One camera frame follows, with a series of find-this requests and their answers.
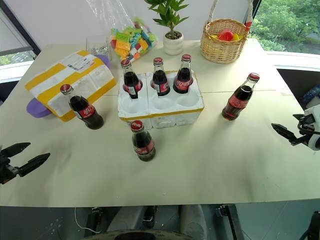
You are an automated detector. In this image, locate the green plant in white pot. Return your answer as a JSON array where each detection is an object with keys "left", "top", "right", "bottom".
[{"left": 144, "top": 0, "right": 190, "bottom": 57}]

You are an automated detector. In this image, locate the white foam lid yellow tape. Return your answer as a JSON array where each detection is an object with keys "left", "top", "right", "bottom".
[{"left": 24, "top": 49, "right": 118, "bottom": 123}]

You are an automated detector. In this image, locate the white foam bottle tray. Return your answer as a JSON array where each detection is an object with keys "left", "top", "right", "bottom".
[{"left": 117, "top": 70, "right": 206, "bottom": 130}]

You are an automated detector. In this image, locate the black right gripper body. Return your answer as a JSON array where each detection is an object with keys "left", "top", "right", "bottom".
[{"left": 298, "top": 121, "right": 320, "bottom": 137}]

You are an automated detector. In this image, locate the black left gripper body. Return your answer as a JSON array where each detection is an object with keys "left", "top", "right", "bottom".
[{"left": 0, "top": 149, "right": 20, "bottom": 185}]

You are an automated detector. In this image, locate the bag of colourful building blocks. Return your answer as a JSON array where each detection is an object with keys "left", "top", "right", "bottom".
[{"left": 109, "top": 14, "right": 160, "bottom": 63}]

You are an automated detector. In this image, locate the red toy fruit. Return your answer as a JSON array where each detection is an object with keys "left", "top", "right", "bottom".
[{"left": 217, "top": 28, "right": 235, "bottom": 42}]

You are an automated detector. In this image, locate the black table leg bracket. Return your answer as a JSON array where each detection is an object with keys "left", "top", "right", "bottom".
[{"left": 215, "top": 204, "right": 245, "bottom": 240}]

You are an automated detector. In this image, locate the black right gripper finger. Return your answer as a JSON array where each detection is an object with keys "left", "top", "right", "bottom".
[
  {"left": 292, "top": 113, "right": 315, "bottom": 124},
  {"left": 271, "top": 122, "right": 305, "bottom": 147}
]

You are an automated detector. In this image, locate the black table clamp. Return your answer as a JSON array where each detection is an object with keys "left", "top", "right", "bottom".
[
  {"left": 142, "top": 205, "right": 158, "bottom": 229},
  {"left": 90, "top": 206, "right": 102, "bottom": 234}
]

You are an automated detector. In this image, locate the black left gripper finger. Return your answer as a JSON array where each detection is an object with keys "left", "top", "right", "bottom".
[
  {"left": 0, "top": 142, "right": 32, "bottom": 159},
  {"left": 16, "top": 152, "right": 51, "bottom": 177}
]

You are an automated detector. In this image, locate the woven wicker basket with handle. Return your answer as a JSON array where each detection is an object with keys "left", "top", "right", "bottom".
[{"left": 199, "top": 0, "right": 255, "bottom": 65}]

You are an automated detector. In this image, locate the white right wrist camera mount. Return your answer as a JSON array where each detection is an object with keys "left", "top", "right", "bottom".
[{"left": 303, "top": 104, "right": 320, "bottom": 152}]

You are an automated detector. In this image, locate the purple oval mat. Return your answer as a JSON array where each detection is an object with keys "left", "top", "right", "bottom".
[{"left": 26, "top": 53, "right": 112, "bottom": 121}]

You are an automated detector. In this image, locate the white thin cable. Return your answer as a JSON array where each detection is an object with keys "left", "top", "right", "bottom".
[{"left": 74, "top": 206, "right": 101, "bottom": 234}]

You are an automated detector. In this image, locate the blue patterned object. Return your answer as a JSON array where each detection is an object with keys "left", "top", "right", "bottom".
[{"left": 299, "top": 84, "right": 320, "bottom": 109}]

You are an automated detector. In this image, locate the glass cola bottle red cap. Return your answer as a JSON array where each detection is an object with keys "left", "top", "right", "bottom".
[
  {"left": 172, "top": 53, "right": 194, "bottom": 95},
  {"left": 221, "top": 72, "right": 261, "bottom": 122},
  {"left": 130, "top": 120, "right": 157, "bottom": 163},
  {"left": 150, "top": 57, "right": 172, "bottom": 97},
  {"left": 59, "top": 84, "right": 105, "bottom": 131},
  {"left": 120, "top": 58, "right": 144, "bottom": 100}
]

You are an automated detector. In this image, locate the yellow toy fruit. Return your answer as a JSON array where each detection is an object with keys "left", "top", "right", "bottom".
[{"left": 210, "top": 33, "right": 245, "bottom": 42}]

